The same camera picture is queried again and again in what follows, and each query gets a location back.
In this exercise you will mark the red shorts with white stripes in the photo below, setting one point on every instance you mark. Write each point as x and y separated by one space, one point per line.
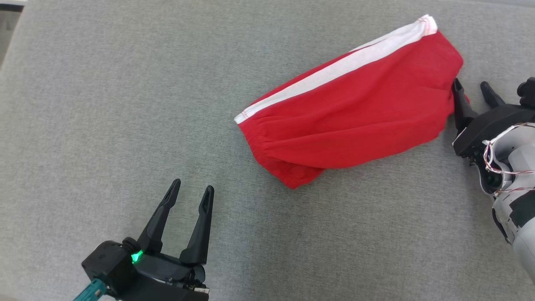
355 113

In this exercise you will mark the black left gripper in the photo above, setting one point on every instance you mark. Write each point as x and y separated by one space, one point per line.
138 276

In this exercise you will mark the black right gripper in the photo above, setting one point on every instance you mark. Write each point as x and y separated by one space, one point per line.
497 121

